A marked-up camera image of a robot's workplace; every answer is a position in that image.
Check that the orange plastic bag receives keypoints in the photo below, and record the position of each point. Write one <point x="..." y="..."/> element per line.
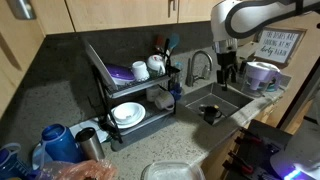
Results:
<point x="83" y="170"/>

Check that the plain white mug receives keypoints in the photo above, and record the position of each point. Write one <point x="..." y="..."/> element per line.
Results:
<point x="140" y="70"/>

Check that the steel gooseneck faucet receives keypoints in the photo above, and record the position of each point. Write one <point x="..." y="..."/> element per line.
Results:
<point x="190" y="71"/>

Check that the black two-tier drying rack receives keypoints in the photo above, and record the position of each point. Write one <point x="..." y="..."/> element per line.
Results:
<point x="140" y="86"/>

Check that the black mug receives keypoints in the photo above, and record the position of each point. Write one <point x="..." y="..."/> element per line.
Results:
<point x="210" y="115"/>

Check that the teal spatula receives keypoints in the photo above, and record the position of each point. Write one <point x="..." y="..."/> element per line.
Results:
<point x="173" y="41"/>

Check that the purple bowl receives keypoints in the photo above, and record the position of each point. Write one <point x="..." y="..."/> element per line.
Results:
<point x="120" y="72"/>

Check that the black utensil holder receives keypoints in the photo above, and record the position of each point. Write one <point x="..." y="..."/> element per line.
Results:
<point x="173" y="78"/>

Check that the stainless steel sink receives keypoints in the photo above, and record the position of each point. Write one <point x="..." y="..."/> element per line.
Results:
<point x="230" y="96"/>

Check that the white cup behind mug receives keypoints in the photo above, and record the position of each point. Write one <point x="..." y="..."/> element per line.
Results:
<point x="151" y="93"/>

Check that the white plates stack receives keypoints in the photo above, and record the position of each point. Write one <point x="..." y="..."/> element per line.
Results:
<point x="139" y="120"/>

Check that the white paper sheet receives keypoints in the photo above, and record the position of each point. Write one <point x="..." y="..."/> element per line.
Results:
<point x="88" y="125"/>

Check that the blue dish soap bottle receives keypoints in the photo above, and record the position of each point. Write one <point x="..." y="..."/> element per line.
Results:
<point x="178" y="75"/>

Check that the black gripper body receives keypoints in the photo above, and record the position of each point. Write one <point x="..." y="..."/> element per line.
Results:
<point x="226" y="63"/>

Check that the stainless steel tumbler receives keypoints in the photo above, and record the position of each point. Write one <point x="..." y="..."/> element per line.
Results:
<point x="91" y="146"/>

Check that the clear plastic lunchbox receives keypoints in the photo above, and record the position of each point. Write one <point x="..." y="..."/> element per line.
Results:
<point x="173" y="171"/>

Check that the framed dishes sign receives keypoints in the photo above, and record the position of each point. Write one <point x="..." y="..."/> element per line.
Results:
<point x="278" y="45"/>

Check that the purple white water filter pitcher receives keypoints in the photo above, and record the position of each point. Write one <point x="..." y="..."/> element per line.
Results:
<point x="261" y="75"/>

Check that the white mug lying sideways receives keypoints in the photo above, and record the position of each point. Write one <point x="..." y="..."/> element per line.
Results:
<point x="164" y="100"/>

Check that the white cup with red print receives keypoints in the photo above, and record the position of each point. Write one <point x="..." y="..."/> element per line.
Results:
<point x="156" y="64"/>

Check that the blue water bottle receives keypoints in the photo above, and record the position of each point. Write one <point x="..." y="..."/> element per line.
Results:
<point x="61" y="145"/>

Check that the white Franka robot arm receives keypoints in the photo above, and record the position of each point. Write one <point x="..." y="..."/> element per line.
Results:
<point x="253" y="16"/>

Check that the large white plate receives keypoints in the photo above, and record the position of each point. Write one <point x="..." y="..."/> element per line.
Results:
<point x="101" y="66"/>

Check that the black stand with red clamps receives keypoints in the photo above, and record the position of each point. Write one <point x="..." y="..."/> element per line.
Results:
<point x="253" y="153"/>

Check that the black spatula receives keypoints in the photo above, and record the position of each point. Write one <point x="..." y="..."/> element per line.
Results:
<point x="166" y="50"/>

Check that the white bowl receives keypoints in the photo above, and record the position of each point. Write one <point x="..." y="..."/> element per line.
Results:
<point x="127" y="111"/>

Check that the red spatula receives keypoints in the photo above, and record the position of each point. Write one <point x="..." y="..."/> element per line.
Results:
<point x="159" y="43"/>

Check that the gray drying mat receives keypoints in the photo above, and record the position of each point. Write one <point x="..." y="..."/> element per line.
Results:
<point x="146" y="135"/>

